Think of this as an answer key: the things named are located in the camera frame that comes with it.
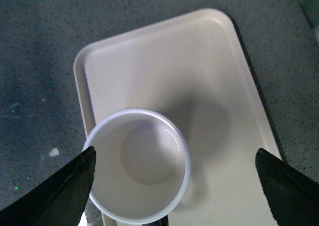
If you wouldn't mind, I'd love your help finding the beige rectangular tray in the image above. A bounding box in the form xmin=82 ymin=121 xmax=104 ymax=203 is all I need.
xmin=74 ymin=8 xmax=280 ymax=226

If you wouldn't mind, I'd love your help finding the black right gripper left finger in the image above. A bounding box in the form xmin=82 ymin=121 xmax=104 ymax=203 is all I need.
xmin=0 ymin=146 xmax=96 ymax=226

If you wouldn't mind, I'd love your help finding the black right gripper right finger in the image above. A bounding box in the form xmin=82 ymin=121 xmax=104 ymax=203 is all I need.
xmin=255 ymin=148 xmax=319 ymax=226

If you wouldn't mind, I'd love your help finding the white mug with black handle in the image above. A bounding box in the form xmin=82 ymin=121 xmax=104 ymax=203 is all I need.
xmin=84 ymin=108 xmax=191 ymax=226

